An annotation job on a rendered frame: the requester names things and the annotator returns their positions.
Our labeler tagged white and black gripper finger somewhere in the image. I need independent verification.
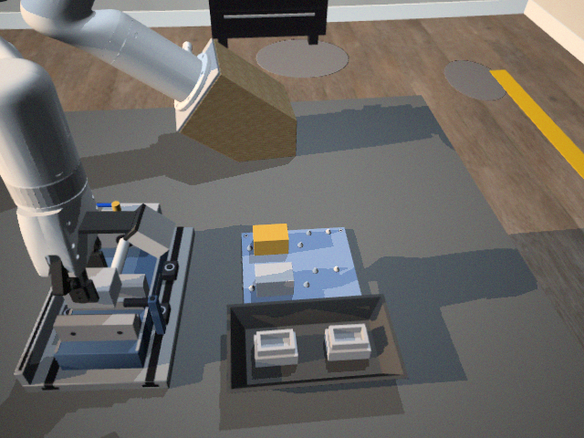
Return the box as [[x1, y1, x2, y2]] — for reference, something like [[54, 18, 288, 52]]
[[86, 236, 108, 268], [49, 255, 99, 304]]

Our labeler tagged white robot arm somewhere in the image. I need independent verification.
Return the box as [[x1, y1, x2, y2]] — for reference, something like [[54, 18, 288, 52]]
[[0, 0, 211, 258]]

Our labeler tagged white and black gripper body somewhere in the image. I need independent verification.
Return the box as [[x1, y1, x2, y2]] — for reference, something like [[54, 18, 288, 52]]
[[14, 178, 99, 277]]

